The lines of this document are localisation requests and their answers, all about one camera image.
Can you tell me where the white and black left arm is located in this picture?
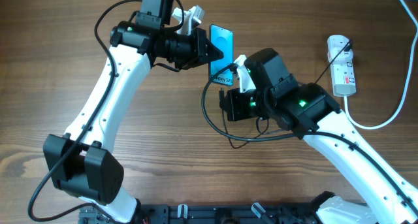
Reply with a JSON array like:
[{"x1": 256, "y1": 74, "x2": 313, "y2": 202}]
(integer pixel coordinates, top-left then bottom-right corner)
[{"x1": 43, "y1": 0, "x2": 223, "y2": 223}]

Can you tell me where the black right camera cable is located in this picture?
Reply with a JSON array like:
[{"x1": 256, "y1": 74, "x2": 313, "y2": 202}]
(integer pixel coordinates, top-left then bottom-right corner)
[{"x1": 201, "y1": 63, "x2": 418, "y2": 212}]

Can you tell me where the black left camera cable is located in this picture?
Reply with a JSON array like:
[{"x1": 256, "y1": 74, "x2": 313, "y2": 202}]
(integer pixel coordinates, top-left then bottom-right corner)
[{"x1": 27, "y1": 0, "x2": 185, "y2": 222}]

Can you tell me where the teal screen smartphone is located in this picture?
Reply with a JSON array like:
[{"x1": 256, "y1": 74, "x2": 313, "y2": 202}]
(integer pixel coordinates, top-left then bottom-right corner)
[{"x1": 209, "y1": 24, "x2": 234, "y2": 86}]

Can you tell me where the black camera cable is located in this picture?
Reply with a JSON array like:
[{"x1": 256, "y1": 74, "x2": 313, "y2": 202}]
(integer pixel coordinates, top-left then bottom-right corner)
[
  {"x1": 201, "y1": 63, "x2": 418, "y2": 212},
  {"x1": 27, "y1": 0, "x2": 185, "y2": 222}
]

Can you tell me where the white power strip cord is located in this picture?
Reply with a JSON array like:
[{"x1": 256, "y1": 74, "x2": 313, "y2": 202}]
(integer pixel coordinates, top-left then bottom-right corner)
[{"x1": 342, "y1": 0, "x2": 418, "y2": 131}]

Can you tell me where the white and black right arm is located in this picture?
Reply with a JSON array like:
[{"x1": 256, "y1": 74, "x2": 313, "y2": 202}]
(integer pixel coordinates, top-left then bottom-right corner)
[{"x1": 220, "y1": 48, "x2": 417, "y2": 223}]

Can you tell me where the white USB charger plug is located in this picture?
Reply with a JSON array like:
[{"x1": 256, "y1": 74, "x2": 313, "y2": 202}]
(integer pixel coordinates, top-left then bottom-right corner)
[{"x1": 328, "y1": 47, "x2": 353, "y2": 64}]

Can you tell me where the white power strip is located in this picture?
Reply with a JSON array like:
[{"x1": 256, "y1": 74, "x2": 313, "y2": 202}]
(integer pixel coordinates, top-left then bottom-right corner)
[{"x1": 327, "y1": 35, "x2": 356, "y2": 97}]

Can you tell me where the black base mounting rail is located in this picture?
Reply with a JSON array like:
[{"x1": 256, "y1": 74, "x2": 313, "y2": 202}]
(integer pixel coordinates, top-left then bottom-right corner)
[{"x1": 78, "y1": 202, "x2": 321, "y2": 224}]

